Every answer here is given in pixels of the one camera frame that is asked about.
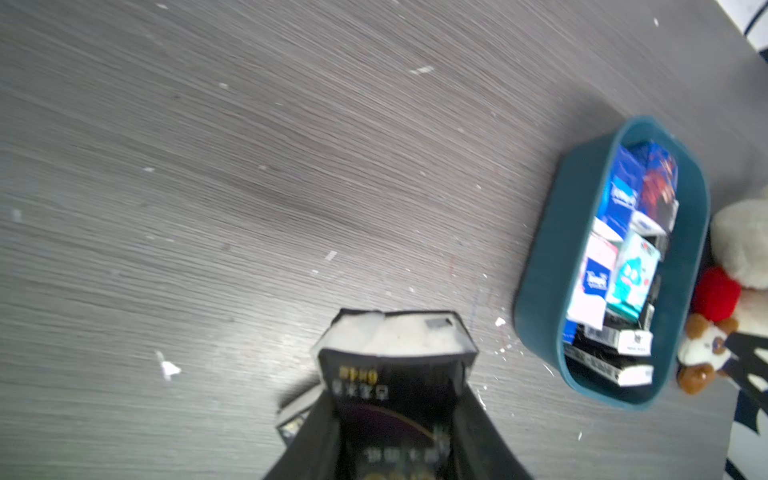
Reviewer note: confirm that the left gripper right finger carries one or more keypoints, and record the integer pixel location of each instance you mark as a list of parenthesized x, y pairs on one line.
[(477, 449)]

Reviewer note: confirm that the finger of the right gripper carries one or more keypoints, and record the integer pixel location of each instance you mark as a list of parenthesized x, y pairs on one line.
[(746, 362)]

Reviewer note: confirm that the teal cartoon tissue pack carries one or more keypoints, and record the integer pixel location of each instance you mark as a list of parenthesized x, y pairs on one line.
[(636, 266)]

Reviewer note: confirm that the anime print tissue pack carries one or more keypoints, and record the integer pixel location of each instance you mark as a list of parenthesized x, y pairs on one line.
[(657, 208)]

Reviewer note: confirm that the white plush toy dog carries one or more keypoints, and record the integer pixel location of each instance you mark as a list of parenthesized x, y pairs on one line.
[(730, 296)]

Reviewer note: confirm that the black Face tissue pack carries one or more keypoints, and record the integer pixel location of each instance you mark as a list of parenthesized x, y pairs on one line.
[(291, 417), (395, 379), (626, 342), (621, 370)]

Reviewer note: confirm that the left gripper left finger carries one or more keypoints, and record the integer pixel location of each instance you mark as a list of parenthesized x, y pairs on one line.
[(314, 454)]

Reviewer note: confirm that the pink blue Tempo tissue pack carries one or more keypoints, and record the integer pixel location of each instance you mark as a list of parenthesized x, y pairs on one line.
[(588, 301)]

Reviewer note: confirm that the dark blue Tempo tissue pack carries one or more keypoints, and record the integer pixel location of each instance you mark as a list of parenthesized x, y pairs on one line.
[(620, 197)]

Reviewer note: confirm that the teal plastic storage box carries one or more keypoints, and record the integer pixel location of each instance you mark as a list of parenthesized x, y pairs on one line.
[(554, 260)]

